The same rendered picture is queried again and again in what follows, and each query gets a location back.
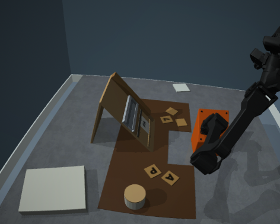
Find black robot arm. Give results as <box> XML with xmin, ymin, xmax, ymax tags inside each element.
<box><xmin>190</xmin><ymin>48</ymin><xmax>280</xmax><ymax>175</ymax></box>

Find grey cylinder with tan lid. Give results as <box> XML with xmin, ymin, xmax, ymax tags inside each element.
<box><xmin>124</xmin><ymin>184</ymin><xmax>145</xmax><ymax>210</ymax></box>

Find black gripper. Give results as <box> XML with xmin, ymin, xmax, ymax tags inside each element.
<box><xmin>262</xmin><ymin>26</ymin><xmax>280</xmax><ymax>72</ymax></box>

